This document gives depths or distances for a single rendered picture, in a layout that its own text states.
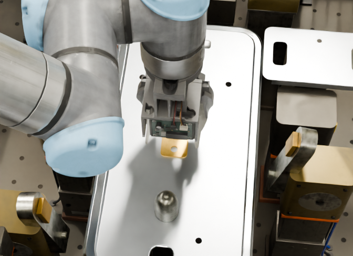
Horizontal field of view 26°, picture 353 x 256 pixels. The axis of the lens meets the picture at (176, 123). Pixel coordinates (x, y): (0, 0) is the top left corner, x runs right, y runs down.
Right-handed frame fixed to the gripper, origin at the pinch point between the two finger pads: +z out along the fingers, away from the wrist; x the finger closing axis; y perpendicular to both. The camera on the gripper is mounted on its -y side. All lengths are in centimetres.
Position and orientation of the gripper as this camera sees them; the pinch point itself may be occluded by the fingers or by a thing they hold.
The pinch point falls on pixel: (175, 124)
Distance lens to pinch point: 108.3
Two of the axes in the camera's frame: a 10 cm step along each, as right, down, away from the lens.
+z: 0.0, 4.9, 8.7
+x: 10.0, 0.9, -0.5
